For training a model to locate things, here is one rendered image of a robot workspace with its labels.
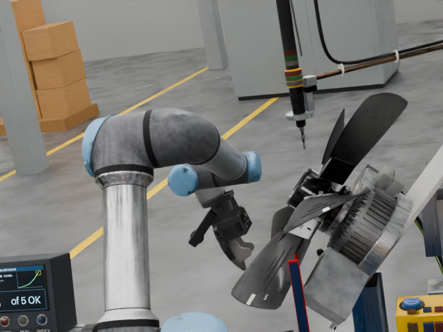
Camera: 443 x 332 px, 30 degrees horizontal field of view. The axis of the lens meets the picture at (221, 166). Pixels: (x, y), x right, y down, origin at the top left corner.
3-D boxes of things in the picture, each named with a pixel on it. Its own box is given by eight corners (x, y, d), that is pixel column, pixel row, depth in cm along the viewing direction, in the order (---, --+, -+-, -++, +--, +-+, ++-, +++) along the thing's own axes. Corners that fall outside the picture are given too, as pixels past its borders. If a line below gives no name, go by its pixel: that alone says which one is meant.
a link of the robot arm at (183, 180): (207, 163, 193) (216, 150, 203) (161, 169, 196) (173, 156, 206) (213, 194, 195) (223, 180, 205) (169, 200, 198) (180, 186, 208)
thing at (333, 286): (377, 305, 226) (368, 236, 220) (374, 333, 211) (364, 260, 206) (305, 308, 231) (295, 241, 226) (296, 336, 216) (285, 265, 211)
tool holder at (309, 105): (312, 110, 217) (307, 74, 214) (325, 114, 210) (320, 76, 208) (281, 118, 214) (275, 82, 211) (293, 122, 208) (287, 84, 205)
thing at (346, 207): (326, 234, 234) (320, 230, 234) (353, 192, 234) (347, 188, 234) (331, 237, 220) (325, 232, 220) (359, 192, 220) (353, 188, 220)
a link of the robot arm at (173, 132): (202, 93, 155) (260, 145, 201) (147, 102, 158) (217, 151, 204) (207, 153, 153) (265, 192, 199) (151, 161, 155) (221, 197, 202)
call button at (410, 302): (421, 302, 183) (420, 296, 182) (421, 311, 179) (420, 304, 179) (403, 304, 184) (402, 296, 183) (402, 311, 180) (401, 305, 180)
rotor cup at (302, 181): (318, 230, 234) (279, 205, 235) (346, 187, 234) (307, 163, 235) (323, 233, 220) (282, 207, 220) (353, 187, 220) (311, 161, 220)
